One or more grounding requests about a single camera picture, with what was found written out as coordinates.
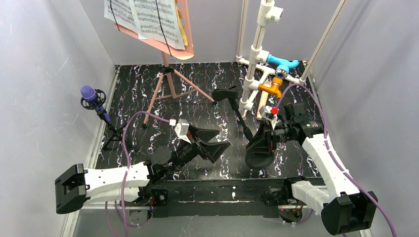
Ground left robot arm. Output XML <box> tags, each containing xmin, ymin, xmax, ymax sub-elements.
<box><xmin>54</xmin><ymin>124</ymin><xmax>231</xmax><ymax>214</ymax></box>

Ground blue faucet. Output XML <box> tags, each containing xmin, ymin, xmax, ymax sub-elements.
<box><xmin>266</xmin><ymin>54</ymin><xmax>299</xmax><ymax>79</ymax></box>

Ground pink microphone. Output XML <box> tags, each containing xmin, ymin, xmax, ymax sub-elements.
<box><xmin>256</xmin><ymin>91</ymin><xmax>269</xmax><ymax>120</ymax></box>

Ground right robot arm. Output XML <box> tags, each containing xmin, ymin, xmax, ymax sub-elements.
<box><xmin>245</xmin><ymin>103</ymin><xmax>377</xmax><ymax>236</ymax></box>

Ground white pvc pipe frame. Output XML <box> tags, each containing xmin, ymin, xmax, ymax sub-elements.
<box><xmin>236</xmin><ymin>0</ymin><xmax>345</xmax><ymax>118</ymax></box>

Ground black round-base mic stand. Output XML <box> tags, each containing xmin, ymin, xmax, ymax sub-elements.
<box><xmin>211</xmin><ymin>86</ymin><xmax>277</xmax><ymax>169</ymax></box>

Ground pink music stand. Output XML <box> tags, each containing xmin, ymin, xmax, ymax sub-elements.
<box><xmin>114</xmin><ymin>0</ymin><xmax>217</xmax><ymax>127</ymax></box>

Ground purple microphone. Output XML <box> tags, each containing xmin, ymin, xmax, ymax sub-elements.
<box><xmin>81</xmin><ymin>85</ymin><xmax>98</xmax><ymax>102</ymax></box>

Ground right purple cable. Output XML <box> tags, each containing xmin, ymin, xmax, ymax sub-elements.
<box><xmin>276</xmin><ymin>82</ymin><xmax>398</xmax><ymax>237</ymax></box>

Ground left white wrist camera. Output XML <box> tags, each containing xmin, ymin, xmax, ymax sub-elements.
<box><xmin>169</xmin><ymin>118</ymin><xmax>191</xmax><ymax>144</ymax></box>

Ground sheet music pages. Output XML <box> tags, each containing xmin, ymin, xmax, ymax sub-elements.
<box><xmin>104</xmin><ymin>0</ymin><xmax>188</xmax><ymax>50</ymax></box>

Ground black tripod mic stand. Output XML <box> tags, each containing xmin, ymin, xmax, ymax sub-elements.
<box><xmin>80</xmin><ymin>89</ymin><xmax>126</xmax><ymax>151</ymax></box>

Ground orange faucet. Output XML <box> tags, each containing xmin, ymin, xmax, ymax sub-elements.
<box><xmin>257</xmin><ymin>77</ymin><xmax>283</xmax><ymax>100</ymax></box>

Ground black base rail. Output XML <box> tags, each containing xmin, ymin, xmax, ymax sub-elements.
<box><xmin>95</xmin><ymin>176</ymin><xmax>364</xmax><ymax>219</ymax></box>

